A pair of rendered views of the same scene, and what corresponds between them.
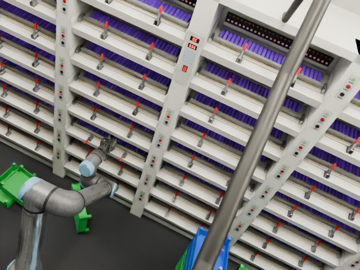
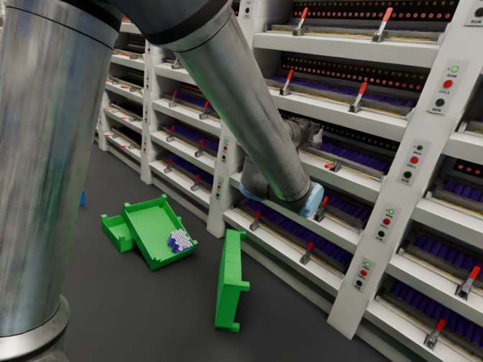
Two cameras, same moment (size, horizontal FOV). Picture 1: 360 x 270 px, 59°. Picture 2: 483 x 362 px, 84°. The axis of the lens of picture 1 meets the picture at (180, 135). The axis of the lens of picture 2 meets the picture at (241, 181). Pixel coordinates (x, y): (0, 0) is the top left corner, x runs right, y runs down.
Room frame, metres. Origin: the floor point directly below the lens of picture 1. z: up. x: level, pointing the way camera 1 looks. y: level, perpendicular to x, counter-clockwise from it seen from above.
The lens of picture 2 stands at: (0.57, 0.08, 0.79)
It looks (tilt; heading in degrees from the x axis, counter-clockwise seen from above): 22 degrees down; 33
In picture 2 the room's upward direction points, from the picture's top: 11 degrees clockwise
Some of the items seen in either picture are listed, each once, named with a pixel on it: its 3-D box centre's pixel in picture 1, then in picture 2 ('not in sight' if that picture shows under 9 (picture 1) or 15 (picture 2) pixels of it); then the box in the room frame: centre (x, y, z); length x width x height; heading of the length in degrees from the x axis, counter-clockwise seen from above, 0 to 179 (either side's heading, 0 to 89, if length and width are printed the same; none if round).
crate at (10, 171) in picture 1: (10, 184); (142, 223); (1.24, 1.02, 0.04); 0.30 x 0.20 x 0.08; 173
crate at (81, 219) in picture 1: (80, 207); (231, 275); (1.24, 0.48, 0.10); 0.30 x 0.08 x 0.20; 38
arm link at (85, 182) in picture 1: (89, 178); (260, 177); (1.19, 0.43, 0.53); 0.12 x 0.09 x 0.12; 84
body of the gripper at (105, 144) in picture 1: (104, 148); (299, 133); (1.37, 0.42, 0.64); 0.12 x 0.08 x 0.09; 174
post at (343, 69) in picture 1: (270, 177); not in sight; (1.43, -0.61, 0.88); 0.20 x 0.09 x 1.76; 173
